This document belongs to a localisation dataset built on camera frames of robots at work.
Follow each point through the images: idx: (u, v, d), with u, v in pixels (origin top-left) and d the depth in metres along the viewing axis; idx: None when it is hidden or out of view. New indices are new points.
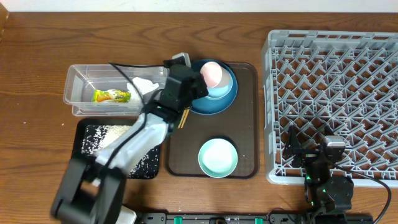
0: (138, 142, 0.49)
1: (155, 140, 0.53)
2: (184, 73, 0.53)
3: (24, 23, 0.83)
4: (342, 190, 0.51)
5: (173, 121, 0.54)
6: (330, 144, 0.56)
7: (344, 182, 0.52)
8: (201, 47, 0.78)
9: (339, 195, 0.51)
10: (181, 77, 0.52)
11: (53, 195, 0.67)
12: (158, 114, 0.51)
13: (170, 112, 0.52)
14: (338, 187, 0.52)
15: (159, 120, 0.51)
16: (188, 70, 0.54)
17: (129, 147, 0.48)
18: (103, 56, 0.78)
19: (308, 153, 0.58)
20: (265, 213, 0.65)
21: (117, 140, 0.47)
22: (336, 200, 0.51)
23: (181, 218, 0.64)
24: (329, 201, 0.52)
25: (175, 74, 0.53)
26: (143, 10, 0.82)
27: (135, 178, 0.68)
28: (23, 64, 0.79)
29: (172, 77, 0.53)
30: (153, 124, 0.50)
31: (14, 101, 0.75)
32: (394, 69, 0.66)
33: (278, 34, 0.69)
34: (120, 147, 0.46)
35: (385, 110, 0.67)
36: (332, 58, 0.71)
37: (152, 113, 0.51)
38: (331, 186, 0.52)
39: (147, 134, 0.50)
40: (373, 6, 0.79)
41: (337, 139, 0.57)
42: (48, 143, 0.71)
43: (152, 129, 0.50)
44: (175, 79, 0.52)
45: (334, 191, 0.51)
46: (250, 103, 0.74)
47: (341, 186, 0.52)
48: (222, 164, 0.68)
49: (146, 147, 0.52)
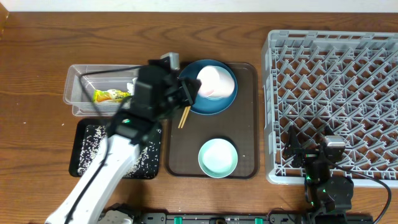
0: (101, 181, 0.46)
1: (123, 168, 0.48)
2: (154, 76, 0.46)
3: (24, 23, 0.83)
4: (342, 190, 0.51)
5: (148, 132, 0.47)
6: (330, 144, 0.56)
7: (344, 182, 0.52)
8: (201, 47, 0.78)
9: (339, 195, 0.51)
10: (150, 80, 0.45)
11: (52, 195, 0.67)
12: (128, 127, 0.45)
13: (144, 122, 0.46)
14: (338, 188, 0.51)
15: (126, 140, 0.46)
16: (157, 71, 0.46)
17: (92, 191, 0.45)
18: (103, 56, 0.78)
19: (308, 153, 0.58)
20: (265, 213, 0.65)
21: (80, 186, 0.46)
22: (336, 200, 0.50)
23: (181, 218, 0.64)
24: (329, 201, 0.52)
25: (142, 78, 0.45)
26: (144, 10, 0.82)
27: (135, 178, 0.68)
28: (23, 64, 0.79)
29: (140, 81, 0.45)
30: (117, 152, 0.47)
31: (14, 101, 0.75)
32: (394, 69, 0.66)
33: (278, 34, 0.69)
34: (84, 195, 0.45)
35: (385, 110, 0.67)
36: (332, 58, 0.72)
37: (120, 127, 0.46)
38: (331, 186, 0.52)
39: (111, 168, 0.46)
40: (373, 6, 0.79)
41: (337, 139, 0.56)
42: (48, 143, 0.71)
43: (115, 158, 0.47)
44: (143, 83, 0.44)
45: (334, 191, 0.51)
46: (249, 103, 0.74)
47: (341, 186, 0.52)
48: (222, 164, 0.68)
49: (114, 180, 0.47)
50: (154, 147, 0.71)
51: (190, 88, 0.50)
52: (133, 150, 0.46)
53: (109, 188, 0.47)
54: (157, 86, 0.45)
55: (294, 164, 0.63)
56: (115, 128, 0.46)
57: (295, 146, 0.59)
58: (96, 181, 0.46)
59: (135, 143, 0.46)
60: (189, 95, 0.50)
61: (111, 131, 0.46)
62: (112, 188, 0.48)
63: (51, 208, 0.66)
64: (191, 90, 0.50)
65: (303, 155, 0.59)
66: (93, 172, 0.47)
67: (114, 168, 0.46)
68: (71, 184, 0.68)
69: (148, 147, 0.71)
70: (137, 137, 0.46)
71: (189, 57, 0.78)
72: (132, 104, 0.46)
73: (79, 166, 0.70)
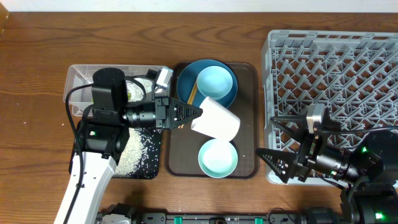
0: (82, 202, 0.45)
1: (102, 185, 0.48)
2: (112, 79, 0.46)
3: (24, 23, 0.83)
4: (390, 145, 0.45)
5: (118, 137, 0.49)
6: (320, 118, 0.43)
7: (390, 136, 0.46)
8: (201, 47, 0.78)
9: (385, 150, 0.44)
10: (107, 83, 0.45)
11: (53, 195, 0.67)
12: (97, 138, 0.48)
13: (112, 129, 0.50)
14: (384, 143, 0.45)
15: (99, 155, 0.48)
16: (115, 73, 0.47)
17: (76, 214, 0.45)
18: (103, 56, 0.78)
19: (308, 150, 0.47)
20: (265, 213, 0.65)
21: (62, 214, 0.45)
22: (384, 157, 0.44)
23: (181, 218, 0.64)
24: (374, 164, 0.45)
25: (98, 83, 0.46)
26: (144, 10, 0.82)
27: (135, 178, 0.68)
28: (23, 64, 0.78)
29: (97, 86, 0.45)
30: (92, 169, 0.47)
31: (14, 101, 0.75)
32: (394, 69, 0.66)
33: (278, 34, 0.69)
34: (68, 219, 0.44)
35: (385, 110, 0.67)
36: (332, 58, 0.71)
37: (89, 140, 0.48)
38: (374, 140, 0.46)
39: (89, 187, 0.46)
40: (374, 5, 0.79)
41: (318, 107, 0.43)
42: (48, 143, 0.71)
43: (92, 175, 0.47)
44: (101, 88, 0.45)
45: (379, 147, 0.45)
46: (250, 103, 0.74)
47: (387, 142, 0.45)
48: (222, 164, 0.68)
49: (94, 198, 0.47)
50: (154, 147, 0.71)
51: (165, 109, 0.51)
52: (107, 162, 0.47)
53: (93, 207, 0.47)
54: (116, 90, 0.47)
55: (303, 179, 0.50)
56: (84, 142, 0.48)
57: (291, 159, 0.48)
58: (78, 204, 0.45)
59: (107, 155, 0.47)
60: (173, 117, 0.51)
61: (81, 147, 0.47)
62: (95, 207, 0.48)
63: (51, 208, 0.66)
64: (173, 113, 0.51)
65: (308, 158, 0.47)
66: (71, 196, 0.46)
67: (92, 187, 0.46)
68: None
69: (148, 147, 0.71)
70: (109, 145, 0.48)
71: (189, 57, 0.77)
72: (96, 112, 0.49)
73: None
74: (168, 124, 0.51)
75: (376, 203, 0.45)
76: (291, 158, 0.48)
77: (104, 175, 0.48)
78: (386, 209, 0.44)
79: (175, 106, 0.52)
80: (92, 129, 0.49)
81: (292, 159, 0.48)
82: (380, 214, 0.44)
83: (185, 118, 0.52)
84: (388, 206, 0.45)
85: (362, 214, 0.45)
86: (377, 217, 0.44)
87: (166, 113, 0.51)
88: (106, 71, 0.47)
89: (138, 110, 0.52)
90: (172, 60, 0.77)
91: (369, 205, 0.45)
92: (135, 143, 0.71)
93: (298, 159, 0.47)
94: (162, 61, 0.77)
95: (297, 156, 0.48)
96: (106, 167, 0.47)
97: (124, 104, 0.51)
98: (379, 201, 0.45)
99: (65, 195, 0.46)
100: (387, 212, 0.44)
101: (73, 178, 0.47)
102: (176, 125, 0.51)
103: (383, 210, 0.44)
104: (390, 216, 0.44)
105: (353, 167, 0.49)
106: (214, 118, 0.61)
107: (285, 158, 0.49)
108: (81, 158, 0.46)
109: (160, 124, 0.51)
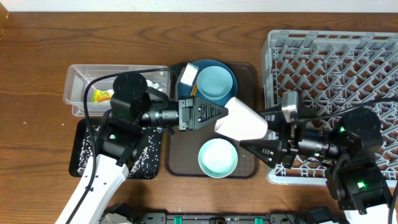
0: (89, 205, 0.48)
1: (112, 190, 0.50)
2: (132, 92, 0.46)
3: (23, 23, 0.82)
4: (367, 122, 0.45)
5: (135, 146, 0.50)
6: (296, 108, 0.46)
7: (365, 113, 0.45)
8: (201, 47, 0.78)
9: (363, 128, 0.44)
10: (128, 97, 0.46)
11: (52, 195, 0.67)
12: (115, 143, 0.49)
13: (130, 135, 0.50)
14: (360, 121, 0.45)
15: (114, 160, 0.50)
16: (137, 83, 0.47)
17: (81, 214, 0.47)
18: (102, 56, 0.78)
19: (290, 132, 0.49)
20: (265, 213, 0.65)
21: (69, 211, 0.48)
22: (361, 135, 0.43)
23: (181, 218, 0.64)
24: (353, 142, 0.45)
25: (119, 94, 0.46)
26: (143, 10, 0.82)
27: (134, 178, 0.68)
28: (23, 64, 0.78)
29: (119, 99, 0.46)
30: (104, 174, 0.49)
31: (14, 101, 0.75)
32: (394, 69, 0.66)
33: (278, 34, 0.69)
34: (72, 218, 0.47)
35: (385, 110, 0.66)
36: (332, 58, 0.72)
37: (107, 143, 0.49)
38: (351, 120, 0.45)
39: (98, 191, 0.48)
40: (373, 5, 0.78)
41: (291, 97, 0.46)
42: (48, 143, 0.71)
43: (102, 181, 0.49)
44: (122, 101, 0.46)
45: (357, 125, 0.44)
46: (250, 103, 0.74)
47: (363, 119, 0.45)
48: (222, 164, 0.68)
49: (102, 203, 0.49)
50: (154, 147, 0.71)
51: (188, 111, 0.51)
52: (120, 170, 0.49)
53: (98, 210, 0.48)
54: (137, 102, 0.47)
55: (290, 166, 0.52)
56: (102, 145, 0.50)
57: (275, 145, 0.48)
58: (83, 205, 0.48)
59: (121, 163, 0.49)
60: (197, 117, 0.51)
61: (97, 150, 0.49)
62: (101, 211, 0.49)
63: (51, 208, 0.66)
64: (197, 114, 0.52)
65: (290, 142, 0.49)
66: (79, 196, 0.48)
67: (101, 191, 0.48)
68: (71, 183, 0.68)
69: (148, 147, 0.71)
70: (125, 154, 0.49)
71: (189, 57, 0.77)
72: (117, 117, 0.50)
73: (79, 167, 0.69)
74: (192, 126, 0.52)
75: (356, 175, 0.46)
76: (274, 145, 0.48)
77: (115, 182, 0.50)
78: (367, 178, 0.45)
79: (199, 106, 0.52)
80: (112, 132, 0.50)
81: (276, 145, 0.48)
82: (362, 183, 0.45)
83: (209, 117, 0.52)
84: (369, 175, 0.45)
85: (346, 190, 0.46)
86: (359, 187, 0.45)
87: (190, 115, 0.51)
88: (128, 79, 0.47)
89: (159, 112, 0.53)
90: (171, 60, 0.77)
91: (351, 178, 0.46)
92: None
93: (282, 145, 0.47)
94: (162, 61, 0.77)
95: (280, 142, 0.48)
96: (118, 174, 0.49)
97: (146, 107, 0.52)
98: (360, 173, 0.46)
99: (74, 193, 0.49)
100: (368, 182, 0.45)
101: (85, 178, 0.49)
102: (199, 126, 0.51)
103: (364, 180, 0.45)
104: (372, 185, 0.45)
105: (334, 145, 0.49)
106: (239, 118, 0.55)
107: (270, 146, 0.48)
108: (94, 161, 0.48)
109: (183, 126, 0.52)
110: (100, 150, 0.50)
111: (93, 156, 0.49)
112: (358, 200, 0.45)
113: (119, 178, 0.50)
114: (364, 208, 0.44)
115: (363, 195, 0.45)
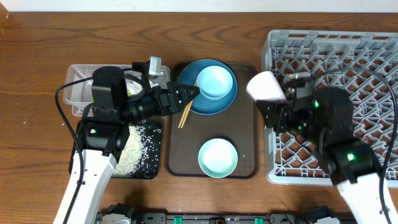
0: (84, 199, 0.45)
1: (102, 183, 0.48)
2: (111, 77, 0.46)
3: (23, 23, 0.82)
4: (337, 93, 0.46)
5: (118, 135, 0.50)
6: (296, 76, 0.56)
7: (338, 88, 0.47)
8: (201, 47, 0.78)
9: (332, 96, 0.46)
10: (107, 83, 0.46)
11: (53, 195, 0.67)
12: (98, 136, 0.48)
13: (112, 127, 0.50)
14: (331, 92, 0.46)
15: (99, 152, 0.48)
16: (114, 71, 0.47)
17: (78, 210, 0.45)
18: (102, 56, 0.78)
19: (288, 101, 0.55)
20: (265, 213, 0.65)
21: (63, 212, 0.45)
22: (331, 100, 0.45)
23: (181, 218, 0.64)
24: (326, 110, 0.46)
25: (99, 81, 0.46)
26: (143, 10, 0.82)
27: (135, 178, 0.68)
28: (23, 64, 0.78)
29: (97, 85, 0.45)
30: (92, 166, 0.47)
31: (13, 101, 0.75)
32: (394, 69, 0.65)
33: (278, 35, 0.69)
34: (69, 214, 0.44)
35: (385, 110, 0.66)
36: (332, 58, 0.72)
37: (91, 138, 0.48)
38: (321, 91, 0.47)
39: (90, 184, 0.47)
40: (373, 5, 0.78)
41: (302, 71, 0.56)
42: (48, 143, 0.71)
43: (92, 173, 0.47)
44: (101, 87, 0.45)
45: (327, 95, 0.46)
46: (250, 103, 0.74)
47: (334, 91, 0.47)
48: (222, 164, 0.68)
49: (96, 195, 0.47)
50: (154, 147, 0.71)
51: (167, 96, 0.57)
52: (107, 160, 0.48)
53: (94, 203, 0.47)
54: (116, 88, 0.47)
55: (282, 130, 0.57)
56: (85, 141, 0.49)
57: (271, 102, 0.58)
58: (79, 200, 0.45)
59: (107, 153, 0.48)
60: (177, 101, 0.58)
61: (80, 145, 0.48)
62: (96, 203, 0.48)
63: (51, 208, 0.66)
64: (175, 98, 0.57)
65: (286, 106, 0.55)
66: (73, 192, 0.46)
67: (94, 184, 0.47)
68: None
69: (148, 147, 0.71)
70: (109, 144, 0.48)
71: (188, 57, 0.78)
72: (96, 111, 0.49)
73: None
74: (175, 108, 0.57)
75: (346, 147, 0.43)
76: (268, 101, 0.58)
77: (105, 172, 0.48)
78: (357, 150, 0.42)
79: (176, 89, 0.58)
80: (93, 127, 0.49)
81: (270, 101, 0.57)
82: (352, 155, 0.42)
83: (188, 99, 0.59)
84: (359, 148, 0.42)
85: (336, 163, 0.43)
86: (349, 159, 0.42)
87: (168, 99, 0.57)
88: (105, 70, 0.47)
89: (138, 102, 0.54)
90: (171, 60, 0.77)
91: (339, 149, 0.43)
92: (135, 143, 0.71)
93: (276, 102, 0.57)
94: (162, 61, 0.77)
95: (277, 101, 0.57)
96: (106, 163, 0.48)
97: (124, 101, 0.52)
98: (349, 146, 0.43)
99: (66, 191, 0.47)
100: (358, 153, 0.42)
101: (74, 175, 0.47)
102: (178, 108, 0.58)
103: (354, 152, 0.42)
104: (362, 157, 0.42)
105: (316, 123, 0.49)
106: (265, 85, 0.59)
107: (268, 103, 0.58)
108: (81, 156, 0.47)
109: (165, 110, 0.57)
110: (84, 145, 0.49)
111: (78, 152, 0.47)
112: (349, 172, 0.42)
113: (108, 168, 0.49)
114: (354, 179, 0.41)
115: (354, 167, 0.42)
